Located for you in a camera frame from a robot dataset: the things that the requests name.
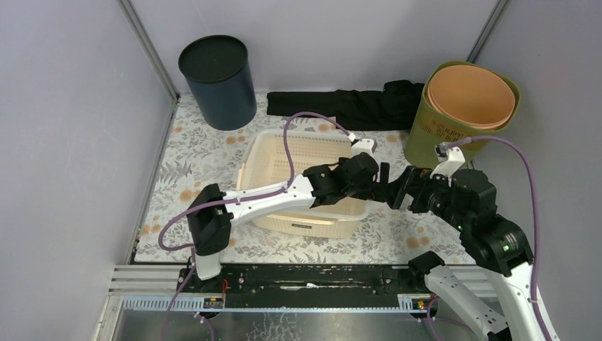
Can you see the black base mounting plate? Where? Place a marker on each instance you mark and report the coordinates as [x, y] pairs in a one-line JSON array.
[[306, 279]]

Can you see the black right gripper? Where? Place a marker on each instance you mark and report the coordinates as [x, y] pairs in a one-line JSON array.
[[414, 180]]

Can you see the slotted aluminium cable rail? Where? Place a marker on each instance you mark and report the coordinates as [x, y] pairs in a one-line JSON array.
[[302, 304]]

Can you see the orange inner bucket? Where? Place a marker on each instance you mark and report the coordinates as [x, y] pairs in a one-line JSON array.
[[472, 96]]

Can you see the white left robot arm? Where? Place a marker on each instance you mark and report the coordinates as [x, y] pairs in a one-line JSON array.
[[214, 212]]

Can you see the black cloth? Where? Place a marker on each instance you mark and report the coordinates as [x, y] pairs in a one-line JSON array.
[[392, 108]]

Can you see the green ribbed waste bin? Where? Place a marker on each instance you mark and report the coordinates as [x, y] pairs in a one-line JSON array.
[[431, 127]]

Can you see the cream perforated plastic basket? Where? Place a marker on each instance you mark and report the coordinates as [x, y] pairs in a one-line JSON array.
[[265, 163]]

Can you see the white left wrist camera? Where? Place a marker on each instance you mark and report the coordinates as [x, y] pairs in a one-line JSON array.
[[363, 145]]

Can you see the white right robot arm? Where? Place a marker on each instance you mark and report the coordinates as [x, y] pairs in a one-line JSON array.
[[466, 201]]

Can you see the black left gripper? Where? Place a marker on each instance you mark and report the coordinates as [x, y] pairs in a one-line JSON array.
[[382, 175]]

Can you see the dark blue cylindrical bin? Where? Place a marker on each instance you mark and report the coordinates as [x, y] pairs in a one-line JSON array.
[[217, 71]]

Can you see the floral patterned table mat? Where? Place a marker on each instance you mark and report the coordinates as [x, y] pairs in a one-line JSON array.
[[197, 155]]

